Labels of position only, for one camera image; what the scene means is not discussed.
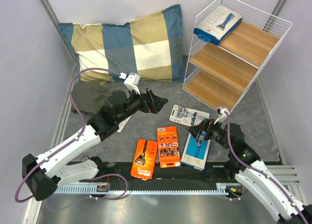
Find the blue beige checkered pillow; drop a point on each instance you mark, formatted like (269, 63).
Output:
(150, 46)

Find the white wire wooden shelf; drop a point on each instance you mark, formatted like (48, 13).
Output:
(225, 72)

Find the olive green cloth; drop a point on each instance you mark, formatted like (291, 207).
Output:
(89, 96)

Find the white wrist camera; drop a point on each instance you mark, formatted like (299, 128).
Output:
(131, 81)
(222, 113)

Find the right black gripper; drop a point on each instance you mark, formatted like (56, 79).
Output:
(205, 125)

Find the blue Harry's razor box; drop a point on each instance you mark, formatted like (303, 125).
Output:
(195, 154)

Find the white blue razor box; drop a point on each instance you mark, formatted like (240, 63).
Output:
(217, 25)

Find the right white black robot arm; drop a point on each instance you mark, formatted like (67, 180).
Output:
(246, 167)

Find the orange Styler razor box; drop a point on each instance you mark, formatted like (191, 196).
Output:
(168, 147)

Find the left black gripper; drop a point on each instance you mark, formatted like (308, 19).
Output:
(151, 102)

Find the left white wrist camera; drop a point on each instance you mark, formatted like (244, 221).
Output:
(131, 81)

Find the white Gillette SkinGuard pack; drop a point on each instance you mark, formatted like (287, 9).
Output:
(187, 116)

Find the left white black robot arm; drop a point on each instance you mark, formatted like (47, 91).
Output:
(45, 173)

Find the orange Gillette Fusion box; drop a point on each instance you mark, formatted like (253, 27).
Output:
(144, 160)

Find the clear blister razor pack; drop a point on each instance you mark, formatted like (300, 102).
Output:
(123, 123)

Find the light blue cable duct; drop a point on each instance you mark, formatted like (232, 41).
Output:
(95, 189)

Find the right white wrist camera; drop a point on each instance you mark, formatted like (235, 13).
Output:
(222, 113)

